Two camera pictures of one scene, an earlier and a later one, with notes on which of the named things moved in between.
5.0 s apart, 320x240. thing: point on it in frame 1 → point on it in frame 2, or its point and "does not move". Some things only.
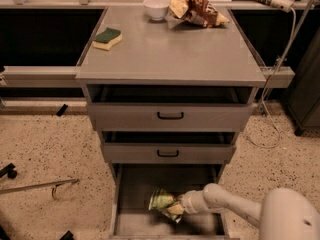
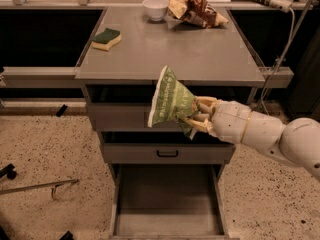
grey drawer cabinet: x=168 y=100 does not move
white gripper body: x=190 y=202 → x=229 y=121
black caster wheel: x=9 y=170 does not move
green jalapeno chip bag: x=160 y=202 → x=172 y=102
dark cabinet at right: x=302 y=100 does not move
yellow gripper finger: x=176 y=209 → x=202 y=124
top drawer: x=170 y=108 does not move
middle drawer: x=169 y=146 does not move
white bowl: x=156 y=7 does not move
